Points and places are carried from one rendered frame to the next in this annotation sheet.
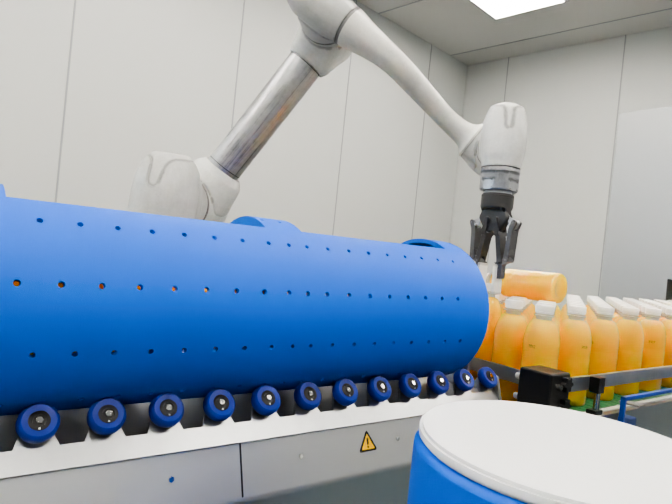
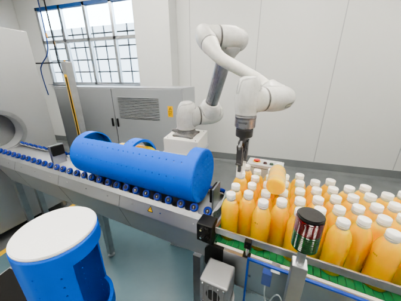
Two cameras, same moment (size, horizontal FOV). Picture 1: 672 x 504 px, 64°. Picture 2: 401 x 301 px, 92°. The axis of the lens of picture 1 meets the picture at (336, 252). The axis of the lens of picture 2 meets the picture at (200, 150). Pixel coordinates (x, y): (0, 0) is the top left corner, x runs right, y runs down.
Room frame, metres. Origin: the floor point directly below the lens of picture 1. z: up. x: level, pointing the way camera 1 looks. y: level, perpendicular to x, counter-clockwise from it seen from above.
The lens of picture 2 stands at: (0.72, -1.02, 1.57)
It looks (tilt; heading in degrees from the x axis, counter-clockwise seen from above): 21 degrees down; 62
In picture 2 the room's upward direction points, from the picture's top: straight up
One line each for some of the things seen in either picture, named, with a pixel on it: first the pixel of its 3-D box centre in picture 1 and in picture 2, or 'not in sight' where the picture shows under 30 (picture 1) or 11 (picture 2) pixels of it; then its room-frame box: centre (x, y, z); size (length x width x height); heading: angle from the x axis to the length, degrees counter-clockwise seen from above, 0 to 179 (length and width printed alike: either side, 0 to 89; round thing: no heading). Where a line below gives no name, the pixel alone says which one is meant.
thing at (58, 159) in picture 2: not in sight; (58, 154); (0.39, 0.79, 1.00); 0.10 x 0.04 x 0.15; 37
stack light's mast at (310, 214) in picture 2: not in sight; (305, 239); (1.14, -0.80, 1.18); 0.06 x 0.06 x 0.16
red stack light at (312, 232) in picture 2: not in sight; (308, 224); (1.14, -0.80, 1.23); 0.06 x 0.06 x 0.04
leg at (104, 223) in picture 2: not in sight; (105, 228); (0.62, 0.61, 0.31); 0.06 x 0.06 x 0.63; 37
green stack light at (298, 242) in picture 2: not in sight; (305, 237); (1.14, -0.80, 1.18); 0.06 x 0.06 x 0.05
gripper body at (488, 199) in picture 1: (495, 212); (243, 137); (1.28, -0.37, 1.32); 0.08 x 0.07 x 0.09; 36
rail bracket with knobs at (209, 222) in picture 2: (541, 394); (207, 229); (1.06, -0.43, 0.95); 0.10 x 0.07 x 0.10; 37
